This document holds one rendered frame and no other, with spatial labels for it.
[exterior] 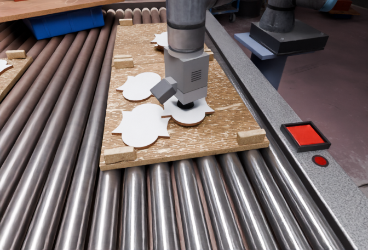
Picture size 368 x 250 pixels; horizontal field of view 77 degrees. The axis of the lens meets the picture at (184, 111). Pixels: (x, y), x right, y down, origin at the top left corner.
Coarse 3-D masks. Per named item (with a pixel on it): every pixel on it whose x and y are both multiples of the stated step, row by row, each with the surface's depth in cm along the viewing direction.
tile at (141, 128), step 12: (144, 108) 57; (156, 108) 57; (132, 120) 54; (144, 120) 54; (156, 120) 54; (168, 120) 54; (120, 132) 50; (132, 132) 50; (144, 132) 50; (156, 132) 50; (132, 144) 48; (144, 144) 48
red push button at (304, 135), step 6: (294, 126) 54; (300, 126) 54; (306, 126) 54; (294, 132) 53; (300, 132) 53; (306, 132) 53; (312, 132) 53; (300, 138) 51; (306, 138) 51; (312, 138) 51; (318, 138) 51; (300, 144) 50; (306, 144) 50
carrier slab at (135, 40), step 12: (144, 24) 109; (156, 24) 109; (120, 36) 97; (132, 36) 97; (144, 36) 97; (120, 48) 87; (132, 48) 87; (144, 48) 87; (156, 48) 87; (204, 48) 87; (144, 60) 79; (156, 60) 79
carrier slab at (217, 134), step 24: (120, 72) 73; (144, 72) 73; (216, 72) 73; (120, 96) 62; (216, 96) 62; (120, 120) 55; (216, 120) 55; (240, 120) 55; (120, 144) 49; (168, 144) 49; (192, 144) 49; (216, 144) 49; (264, 144) 49
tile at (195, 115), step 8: (168, 104) 57; (176, 104) 57; (200, 104) 57; (168, 112) 54; (176, 112) 54; (184, 112) 55; (192, 112) 55; (200, 112) 55; (208, 112) 55; (176, 120) 52; (184, 120) 52; (192, 120) 52; (200, 120) 52
